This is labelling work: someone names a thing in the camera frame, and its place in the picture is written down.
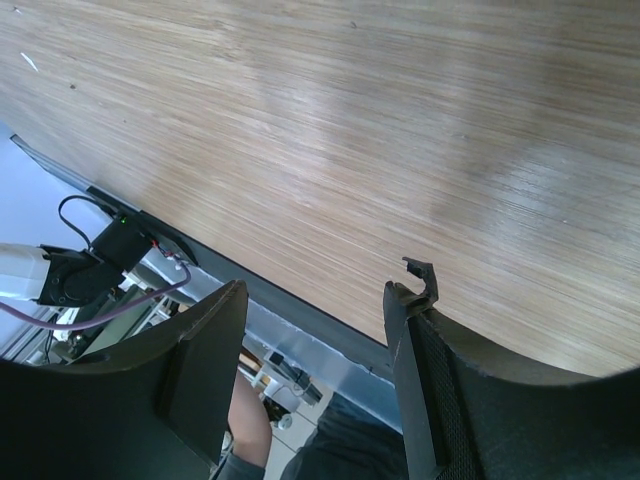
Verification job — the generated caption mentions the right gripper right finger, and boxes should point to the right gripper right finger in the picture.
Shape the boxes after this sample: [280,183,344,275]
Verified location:
[383,259,639,479]

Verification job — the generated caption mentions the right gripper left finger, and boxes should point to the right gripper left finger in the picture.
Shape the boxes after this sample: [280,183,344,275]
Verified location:
[1,280,248,479]

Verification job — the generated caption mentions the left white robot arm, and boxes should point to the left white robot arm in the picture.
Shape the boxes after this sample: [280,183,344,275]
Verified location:
[1,217,154,307]

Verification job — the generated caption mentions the seated person's legs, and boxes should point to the seated person's legs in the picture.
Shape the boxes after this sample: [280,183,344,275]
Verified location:
[214,372,409,480]

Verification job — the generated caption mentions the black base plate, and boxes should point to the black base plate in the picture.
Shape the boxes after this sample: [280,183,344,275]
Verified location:
[84,184,396,381]

